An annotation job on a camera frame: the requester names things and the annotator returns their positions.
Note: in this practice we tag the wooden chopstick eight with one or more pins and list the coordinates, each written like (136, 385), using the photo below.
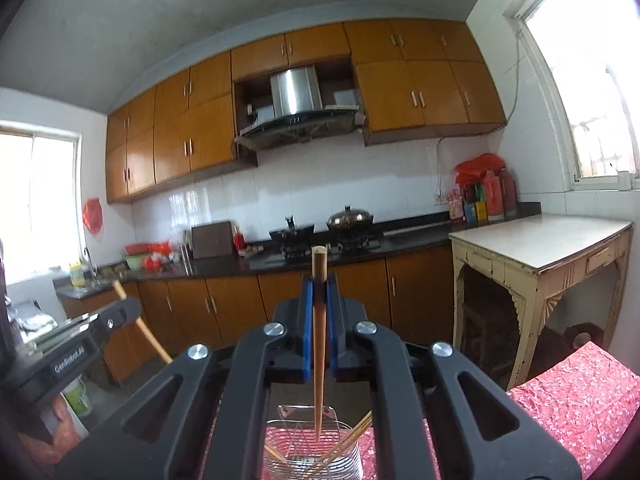
(275, 454)

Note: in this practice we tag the wooden chopstick nine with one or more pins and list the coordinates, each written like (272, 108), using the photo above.
(327, 459)

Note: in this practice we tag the red plastic bag on wall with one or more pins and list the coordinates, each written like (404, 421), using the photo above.
(92, 216)

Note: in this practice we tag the wooden chopstick six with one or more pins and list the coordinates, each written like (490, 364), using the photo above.
(319, 256)

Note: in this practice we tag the upper wooden cabinets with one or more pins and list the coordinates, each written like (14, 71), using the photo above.
(393, 79)

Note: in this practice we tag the right window frame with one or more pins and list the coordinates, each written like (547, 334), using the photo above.
(590, 49)

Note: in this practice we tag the wooden cabinets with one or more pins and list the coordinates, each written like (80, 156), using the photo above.
(393, 79)
(410, 292)

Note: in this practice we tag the lidded wok right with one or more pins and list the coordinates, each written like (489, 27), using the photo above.
(350, 225)

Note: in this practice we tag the cream wooden side table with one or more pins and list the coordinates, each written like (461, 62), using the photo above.
(537, 259)

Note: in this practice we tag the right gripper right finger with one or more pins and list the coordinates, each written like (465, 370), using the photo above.
(435, 415)

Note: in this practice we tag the red thermos pair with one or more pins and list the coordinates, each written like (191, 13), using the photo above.
(500, 195)

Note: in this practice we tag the wire utensil holder basket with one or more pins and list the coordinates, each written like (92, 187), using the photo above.
(291, 432)

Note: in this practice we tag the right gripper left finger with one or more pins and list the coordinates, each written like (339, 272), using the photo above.
(203, 416)

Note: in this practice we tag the lower wooden cabinets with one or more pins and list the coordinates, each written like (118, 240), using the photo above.
(410, 292)

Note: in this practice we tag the red bottle on counter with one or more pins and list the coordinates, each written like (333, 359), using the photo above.
(238, 240)

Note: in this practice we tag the steel range hood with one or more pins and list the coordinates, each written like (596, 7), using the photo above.
(297, 105)

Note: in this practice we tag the dark cutting board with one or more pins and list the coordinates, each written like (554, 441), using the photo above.
(212, 240)

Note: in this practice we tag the red floral tablecloth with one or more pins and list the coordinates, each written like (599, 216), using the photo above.
(590, 404)

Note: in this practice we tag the wooden chopstick five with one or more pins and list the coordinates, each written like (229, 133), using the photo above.
(144, 329)

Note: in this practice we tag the black wok left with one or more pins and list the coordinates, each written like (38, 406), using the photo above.
(294, 237)

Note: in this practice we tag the yellow detergent bottle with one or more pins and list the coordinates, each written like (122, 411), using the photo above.
(77, 274)

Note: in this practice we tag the green and red basins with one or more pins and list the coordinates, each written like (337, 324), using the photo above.
(147, 256)

